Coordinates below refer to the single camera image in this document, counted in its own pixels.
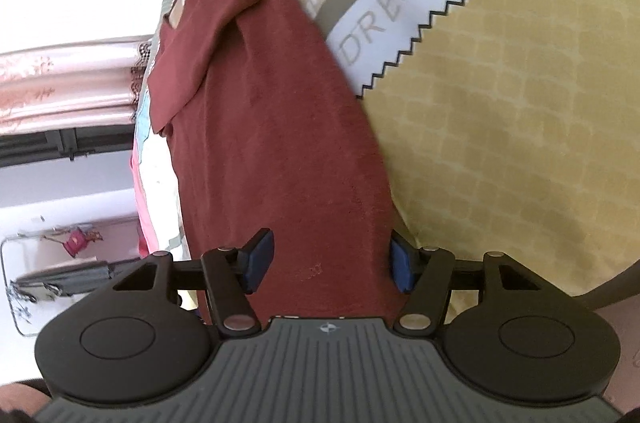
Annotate dark window frame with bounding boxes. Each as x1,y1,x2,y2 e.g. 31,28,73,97
0,125,137,172

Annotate pink lace-trimmed curtain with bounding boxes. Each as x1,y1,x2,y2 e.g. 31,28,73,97
0,35,157,136

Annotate dark red long-sleeved sweater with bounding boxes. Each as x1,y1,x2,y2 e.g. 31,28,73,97
149,0,417,320

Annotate pink red cloth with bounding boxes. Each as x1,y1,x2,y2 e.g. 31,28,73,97
63,229,90,258

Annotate pink bed sheet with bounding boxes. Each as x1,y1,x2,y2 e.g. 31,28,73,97
129,152,157,260

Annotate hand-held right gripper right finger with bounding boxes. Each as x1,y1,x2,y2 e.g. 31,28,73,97
390,229,544,337

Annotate dark grey flat object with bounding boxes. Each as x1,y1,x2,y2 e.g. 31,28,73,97
14,260,118,300

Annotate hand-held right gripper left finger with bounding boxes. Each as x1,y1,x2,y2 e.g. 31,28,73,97
112,228,276,337

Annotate patterned bed quilt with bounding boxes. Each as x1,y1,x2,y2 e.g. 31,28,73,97
131,0,640,311

